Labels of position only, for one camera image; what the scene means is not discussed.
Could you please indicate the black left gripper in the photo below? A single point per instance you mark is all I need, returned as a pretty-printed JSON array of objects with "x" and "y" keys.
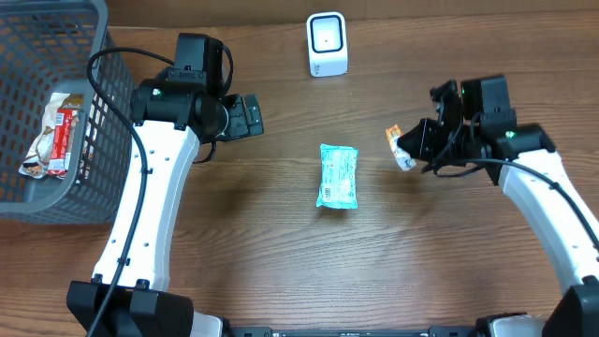
[{"x": 243, "y": 117}]

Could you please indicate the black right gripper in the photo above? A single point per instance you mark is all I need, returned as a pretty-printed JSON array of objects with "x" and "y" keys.
[{"x": 430, "y": 140}]

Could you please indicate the orange snack packet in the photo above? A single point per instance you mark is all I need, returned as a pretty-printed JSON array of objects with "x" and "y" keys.
[{"x": 403, "y": 159}]

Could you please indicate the teal tissue packet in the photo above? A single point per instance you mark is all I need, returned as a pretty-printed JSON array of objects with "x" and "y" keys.
[{"x": 338, "y": 180}]

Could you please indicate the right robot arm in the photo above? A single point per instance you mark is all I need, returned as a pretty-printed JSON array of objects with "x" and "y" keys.
[{"x": 477, "y": 129}]

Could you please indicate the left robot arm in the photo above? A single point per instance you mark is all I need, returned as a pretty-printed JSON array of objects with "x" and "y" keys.
[{"x": 185, "y": 106}]

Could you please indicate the white barcode scanner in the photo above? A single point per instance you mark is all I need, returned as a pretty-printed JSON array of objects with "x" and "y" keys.
[{"x": 327, "y": 44}]

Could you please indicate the red snack bar wrapper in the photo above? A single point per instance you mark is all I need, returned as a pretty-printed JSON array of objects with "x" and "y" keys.
[{"x": 66, "y": 120}]

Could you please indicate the grey plastic mesh basket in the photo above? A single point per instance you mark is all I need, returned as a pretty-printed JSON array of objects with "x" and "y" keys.
[{"x": 45, "y": 48}]

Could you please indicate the white brown snack packet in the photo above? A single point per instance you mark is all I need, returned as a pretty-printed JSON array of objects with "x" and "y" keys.
[{"x": 35, "y": 164}]

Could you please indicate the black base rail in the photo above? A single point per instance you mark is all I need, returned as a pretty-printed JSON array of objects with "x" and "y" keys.
[{"x": 355, "y": 332}]

